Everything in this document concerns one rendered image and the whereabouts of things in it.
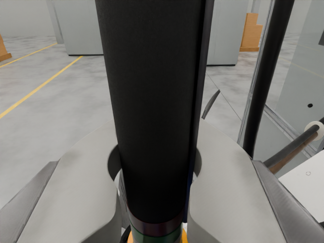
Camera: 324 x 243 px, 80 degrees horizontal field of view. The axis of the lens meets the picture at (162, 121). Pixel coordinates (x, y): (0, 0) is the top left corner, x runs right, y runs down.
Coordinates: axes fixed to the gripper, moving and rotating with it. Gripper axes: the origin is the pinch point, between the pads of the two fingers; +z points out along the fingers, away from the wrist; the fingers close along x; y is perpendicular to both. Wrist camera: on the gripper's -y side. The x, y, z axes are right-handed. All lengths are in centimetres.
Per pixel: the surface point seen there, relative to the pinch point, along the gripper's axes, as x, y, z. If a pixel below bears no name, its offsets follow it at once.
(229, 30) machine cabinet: 176, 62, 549
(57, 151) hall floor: -133, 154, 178
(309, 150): 68, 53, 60
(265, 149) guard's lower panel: 68, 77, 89
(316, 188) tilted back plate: 33.0, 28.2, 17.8
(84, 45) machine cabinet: -265, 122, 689
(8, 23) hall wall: -847, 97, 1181
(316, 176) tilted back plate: 34.0, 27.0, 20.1
